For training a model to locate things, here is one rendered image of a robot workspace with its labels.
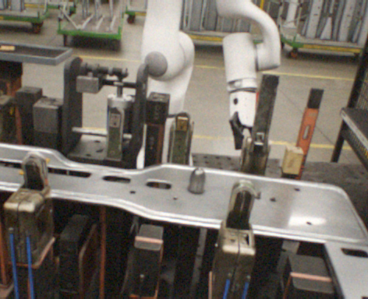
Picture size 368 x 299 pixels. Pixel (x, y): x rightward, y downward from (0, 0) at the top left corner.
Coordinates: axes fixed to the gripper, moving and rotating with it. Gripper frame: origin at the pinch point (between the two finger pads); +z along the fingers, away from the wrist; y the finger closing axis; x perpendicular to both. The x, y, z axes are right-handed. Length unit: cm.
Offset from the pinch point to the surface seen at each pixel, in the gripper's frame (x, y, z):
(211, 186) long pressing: -8.9, -34.8, 8.9
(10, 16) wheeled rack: 580, 303, -282
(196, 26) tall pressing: 341, 510, -238
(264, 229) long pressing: -22.3, -39.5, 16.9
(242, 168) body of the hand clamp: -9.7, -22.1, 5.9
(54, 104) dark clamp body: 26, -46, -14
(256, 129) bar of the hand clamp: -14.6, -23.6, -2.4
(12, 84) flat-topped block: 45, -45, -22
